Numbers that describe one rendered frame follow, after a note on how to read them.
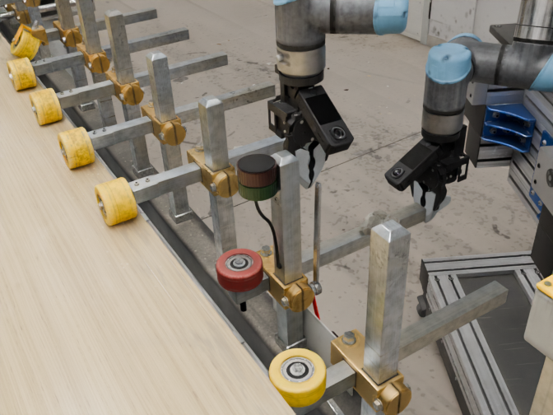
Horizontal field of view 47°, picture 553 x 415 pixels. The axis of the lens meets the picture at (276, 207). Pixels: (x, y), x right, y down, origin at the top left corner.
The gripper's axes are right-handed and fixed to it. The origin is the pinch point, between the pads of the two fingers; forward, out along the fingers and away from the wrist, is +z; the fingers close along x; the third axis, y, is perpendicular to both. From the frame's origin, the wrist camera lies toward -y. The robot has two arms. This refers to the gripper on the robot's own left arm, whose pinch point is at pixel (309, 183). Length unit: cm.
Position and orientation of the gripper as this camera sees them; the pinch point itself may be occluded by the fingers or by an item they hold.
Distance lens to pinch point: 109.1
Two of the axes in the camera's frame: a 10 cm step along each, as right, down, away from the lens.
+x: -8.5, 3.3, -4.1
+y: -5.2, -4.7, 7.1
